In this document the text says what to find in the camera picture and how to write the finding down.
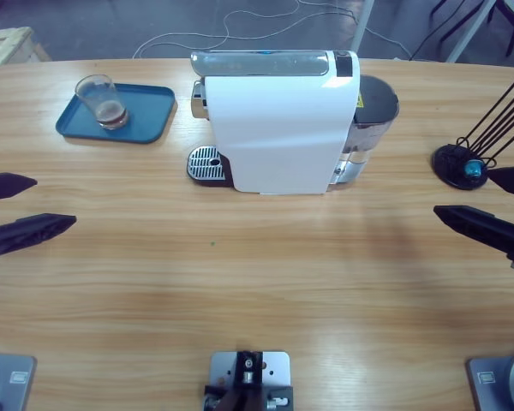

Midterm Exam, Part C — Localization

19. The brown coffee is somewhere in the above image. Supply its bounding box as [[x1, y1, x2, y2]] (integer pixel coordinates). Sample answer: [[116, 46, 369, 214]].
[[96, 101, 129, 129]]

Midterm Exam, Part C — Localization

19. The clear drinking glass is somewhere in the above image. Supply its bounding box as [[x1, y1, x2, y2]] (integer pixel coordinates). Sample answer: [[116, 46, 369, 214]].
[[75, 74, 130, 132]]

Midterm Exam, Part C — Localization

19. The white capsule coffee machine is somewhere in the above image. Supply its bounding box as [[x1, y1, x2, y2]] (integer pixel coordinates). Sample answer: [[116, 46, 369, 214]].
[[186, 49, 400, 197]]

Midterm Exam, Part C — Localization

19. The teal plastic tray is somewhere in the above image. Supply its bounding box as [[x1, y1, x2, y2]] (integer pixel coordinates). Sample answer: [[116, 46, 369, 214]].
[[54, 81, 179, 146]]

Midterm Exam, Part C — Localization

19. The wooden crate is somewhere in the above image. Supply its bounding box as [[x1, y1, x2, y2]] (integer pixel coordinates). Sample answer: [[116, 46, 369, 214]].
[[0, 26, 52, 68]]

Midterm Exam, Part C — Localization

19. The black wire capsule holder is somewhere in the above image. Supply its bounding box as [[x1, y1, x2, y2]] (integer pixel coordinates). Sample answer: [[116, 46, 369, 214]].
[[431, 70, 514, 192]]

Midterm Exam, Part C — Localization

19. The white metal table frame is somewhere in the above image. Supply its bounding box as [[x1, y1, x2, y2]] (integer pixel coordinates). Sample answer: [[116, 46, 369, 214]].
[[446, 0, 498, 64]]

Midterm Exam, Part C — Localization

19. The black power cable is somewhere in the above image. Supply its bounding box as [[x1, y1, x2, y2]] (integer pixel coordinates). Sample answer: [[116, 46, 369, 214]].
[[409, 0, 470, 61]]

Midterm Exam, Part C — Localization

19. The white metal frame post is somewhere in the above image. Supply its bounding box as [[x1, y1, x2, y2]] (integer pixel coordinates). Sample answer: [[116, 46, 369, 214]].
[[350, 0, 376, 55]]

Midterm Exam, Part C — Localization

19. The white floor cable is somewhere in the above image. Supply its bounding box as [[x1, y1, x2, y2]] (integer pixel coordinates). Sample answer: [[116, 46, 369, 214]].
[[132, 0, 412, 60]]

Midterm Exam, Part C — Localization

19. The grey camera mount plate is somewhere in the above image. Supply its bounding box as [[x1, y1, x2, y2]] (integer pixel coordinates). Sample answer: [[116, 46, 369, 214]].
[[204, 349, 295, 411]]

